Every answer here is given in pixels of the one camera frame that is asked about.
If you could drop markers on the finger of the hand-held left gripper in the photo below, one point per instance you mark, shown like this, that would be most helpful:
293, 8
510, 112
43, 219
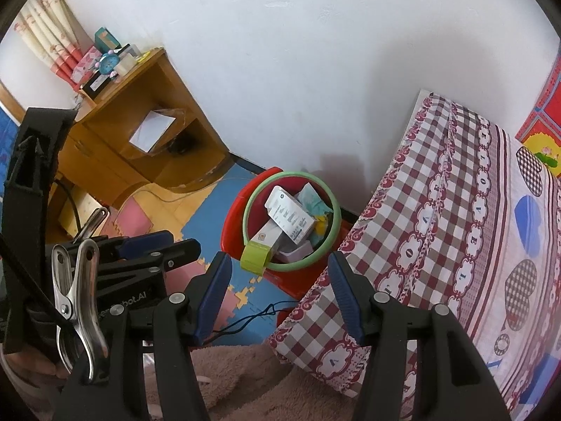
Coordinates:
179, 252
149, 239

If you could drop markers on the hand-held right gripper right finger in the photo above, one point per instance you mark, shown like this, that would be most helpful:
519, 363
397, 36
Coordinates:
346, 298

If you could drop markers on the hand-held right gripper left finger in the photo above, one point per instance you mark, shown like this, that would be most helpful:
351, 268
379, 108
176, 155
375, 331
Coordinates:
214, 298

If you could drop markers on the long white box green end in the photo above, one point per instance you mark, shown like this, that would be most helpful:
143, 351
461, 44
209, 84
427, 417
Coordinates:
256, 258

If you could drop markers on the red bin with green rim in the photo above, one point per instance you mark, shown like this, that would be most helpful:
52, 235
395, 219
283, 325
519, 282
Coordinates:
232, 223

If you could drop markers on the lilac plastic container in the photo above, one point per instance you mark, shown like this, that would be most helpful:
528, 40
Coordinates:
293, 255

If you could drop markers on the white printed carton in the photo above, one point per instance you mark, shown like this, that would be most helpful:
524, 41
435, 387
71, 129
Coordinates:
289, 215

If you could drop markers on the person's left forearm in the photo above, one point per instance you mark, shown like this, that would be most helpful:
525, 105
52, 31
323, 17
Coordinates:
35, 368

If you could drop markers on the metal spring clip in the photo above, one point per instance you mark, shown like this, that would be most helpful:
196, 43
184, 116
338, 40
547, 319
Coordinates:
83, 298
94, 221

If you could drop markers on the person's pink fleece leg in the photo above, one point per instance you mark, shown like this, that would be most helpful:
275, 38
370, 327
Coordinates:
263, 386

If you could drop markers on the white paper sheet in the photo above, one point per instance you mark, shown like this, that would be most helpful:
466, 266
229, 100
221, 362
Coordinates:
151, 131

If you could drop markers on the patchwork heart bed sheet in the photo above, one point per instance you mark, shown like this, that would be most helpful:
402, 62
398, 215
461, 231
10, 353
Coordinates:
438, 206

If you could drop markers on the wooden desk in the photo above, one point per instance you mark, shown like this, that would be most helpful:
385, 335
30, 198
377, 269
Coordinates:
175, 83

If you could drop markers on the black box with white label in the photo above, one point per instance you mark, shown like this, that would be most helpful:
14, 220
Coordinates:
96, 84

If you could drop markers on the clear tape roll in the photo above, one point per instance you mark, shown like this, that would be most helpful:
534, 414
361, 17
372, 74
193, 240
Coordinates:
126, 66

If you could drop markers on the pink patterned box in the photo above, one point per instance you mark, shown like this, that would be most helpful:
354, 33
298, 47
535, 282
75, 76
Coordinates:
85, 63

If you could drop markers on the blue alarm clock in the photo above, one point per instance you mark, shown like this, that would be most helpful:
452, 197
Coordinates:
108, 62

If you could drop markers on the dark small box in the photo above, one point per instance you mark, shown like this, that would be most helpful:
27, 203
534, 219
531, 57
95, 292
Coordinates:
129, 50

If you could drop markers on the cream curtain with red hem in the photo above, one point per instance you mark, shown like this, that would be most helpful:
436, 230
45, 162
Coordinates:
48, 30

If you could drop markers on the teal box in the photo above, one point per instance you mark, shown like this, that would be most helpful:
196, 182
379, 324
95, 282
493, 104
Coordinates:
106, 38

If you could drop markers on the red yellow floral printed blanket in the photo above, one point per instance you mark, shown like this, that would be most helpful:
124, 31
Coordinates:
545, 118

